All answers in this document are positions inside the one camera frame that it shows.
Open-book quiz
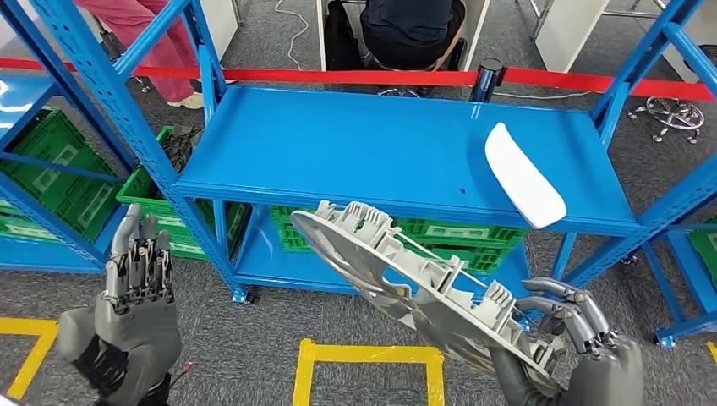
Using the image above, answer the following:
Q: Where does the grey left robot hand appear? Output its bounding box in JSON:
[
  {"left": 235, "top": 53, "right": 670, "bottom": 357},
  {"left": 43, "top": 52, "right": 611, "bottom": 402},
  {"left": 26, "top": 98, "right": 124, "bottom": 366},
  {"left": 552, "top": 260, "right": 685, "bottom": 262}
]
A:
[{"left": 56, "top": 203, "right": 183, "bottom": 406}]

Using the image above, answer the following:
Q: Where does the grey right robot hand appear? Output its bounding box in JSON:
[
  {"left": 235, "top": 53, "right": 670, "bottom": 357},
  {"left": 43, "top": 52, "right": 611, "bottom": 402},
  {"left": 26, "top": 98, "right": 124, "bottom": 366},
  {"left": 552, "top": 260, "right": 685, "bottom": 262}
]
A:
[{"left": 490, "top": 276, "right": 645, "bottom": 406}]

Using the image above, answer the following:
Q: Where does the grey plastic wheel hubcap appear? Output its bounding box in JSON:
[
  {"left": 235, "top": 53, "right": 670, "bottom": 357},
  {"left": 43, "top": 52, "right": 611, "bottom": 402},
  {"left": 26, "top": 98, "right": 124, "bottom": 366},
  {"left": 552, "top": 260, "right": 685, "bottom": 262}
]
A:
[{"left": 290, "top": 200, "right": 566, "bottom": 396}]

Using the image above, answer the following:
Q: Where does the blue metal shelf rack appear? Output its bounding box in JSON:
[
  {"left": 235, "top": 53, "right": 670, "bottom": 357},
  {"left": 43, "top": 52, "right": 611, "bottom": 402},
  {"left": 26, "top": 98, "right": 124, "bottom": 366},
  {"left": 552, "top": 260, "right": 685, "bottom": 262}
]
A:
[
  {"left": 0, "top": 0, "right": 139, "bottom": 276},
  {"left": 28, "top": 0, "right": 717, "bottom": 306},
  {"left": 641, "top": 190, "right": 717, "bottom": 349}
]

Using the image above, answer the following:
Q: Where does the white curved plastic part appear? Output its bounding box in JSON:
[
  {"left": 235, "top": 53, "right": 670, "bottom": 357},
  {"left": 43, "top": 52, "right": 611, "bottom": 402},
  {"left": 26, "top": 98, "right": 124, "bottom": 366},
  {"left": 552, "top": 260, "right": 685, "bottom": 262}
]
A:
[{"left": 484, "top": 122, "right": 568, "bottom": 230}]

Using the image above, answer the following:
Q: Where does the black stool chrome base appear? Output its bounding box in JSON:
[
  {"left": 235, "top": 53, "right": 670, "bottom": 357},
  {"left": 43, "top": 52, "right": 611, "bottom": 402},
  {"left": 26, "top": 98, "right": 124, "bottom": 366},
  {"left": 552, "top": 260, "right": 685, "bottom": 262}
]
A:
[
  {"left": 627, "top": 96, "right": 706, "bottom": 145},
  {"left": 364, "top": 61, "right": 444, "bottom": 99}
]

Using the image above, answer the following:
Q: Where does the person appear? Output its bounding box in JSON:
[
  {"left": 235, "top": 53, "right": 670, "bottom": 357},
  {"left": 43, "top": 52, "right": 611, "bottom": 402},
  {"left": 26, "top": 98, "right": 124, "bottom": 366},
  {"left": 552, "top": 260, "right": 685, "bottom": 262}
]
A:
[
  {"left": 75, "top": 0, "right": 205, "bottom": 110},
  {"left": 359, "top": 0, "right": 467, "bottom": 72}
]

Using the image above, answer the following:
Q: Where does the office chair chrome base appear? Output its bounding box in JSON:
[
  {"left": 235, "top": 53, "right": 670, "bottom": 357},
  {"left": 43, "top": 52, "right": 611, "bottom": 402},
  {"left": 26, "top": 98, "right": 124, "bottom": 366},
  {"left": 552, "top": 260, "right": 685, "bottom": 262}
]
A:
[{"left": 92, "top": 16, "right": 152, "bottom": 94}]

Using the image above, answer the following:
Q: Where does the red barrier tape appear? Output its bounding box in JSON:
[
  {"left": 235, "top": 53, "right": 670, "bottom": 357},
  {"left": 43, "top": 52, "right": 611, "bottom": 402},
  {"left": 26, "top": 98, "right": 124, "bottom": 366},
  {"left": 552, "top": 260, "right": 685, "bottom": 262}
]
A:
[{"left": 0, "top": 56, "right": 717, "bottom": 104}]

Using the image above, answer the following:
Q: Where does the thin red wire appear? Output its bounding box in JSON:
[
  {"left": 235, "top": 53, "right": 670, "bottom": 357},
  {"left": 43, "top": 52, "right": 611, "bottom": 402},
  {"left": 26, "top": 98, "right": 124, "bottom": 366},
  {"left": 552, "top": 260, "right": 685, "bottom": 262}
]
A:
[{"left": 167, "top": 363, "right": 194, "bottom": 387}]

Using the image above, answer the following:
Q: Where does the dark cable bundle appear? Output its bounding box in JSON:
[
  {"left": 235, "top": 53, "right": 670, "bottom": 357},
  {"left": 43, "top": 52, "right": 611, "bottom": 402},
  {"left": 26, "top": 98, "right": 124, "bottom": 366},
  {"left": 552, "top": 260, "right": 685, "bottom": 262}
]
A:
[{"left": 162, "top": 125, "right": 203, "bottom": 172}]

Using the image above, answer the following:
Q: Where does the white floor cable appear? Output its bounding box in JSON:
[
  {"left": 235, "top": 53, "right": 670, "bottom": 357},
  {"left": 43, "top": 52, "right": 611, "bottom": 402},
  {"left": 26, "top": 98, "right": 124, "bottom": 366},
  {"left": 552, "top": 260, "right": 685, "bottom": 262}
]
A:
[
  {"left": 273, "top": 0, "right": 323, "bottom": 71},
  {"left": 495, "top": 89, "right": 592, "bottom": 102}
]

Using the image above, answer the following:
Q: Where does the dark barrier post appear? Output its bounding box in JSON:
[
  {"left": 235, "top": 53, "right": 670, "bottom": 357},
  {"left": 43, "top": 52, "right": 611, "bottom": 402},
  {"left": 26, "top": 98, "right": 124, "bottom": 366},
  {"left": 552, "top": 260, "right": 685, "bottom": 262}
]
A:
[{"left": 469, "top": 58, "right": 506, "bottom": 103}]

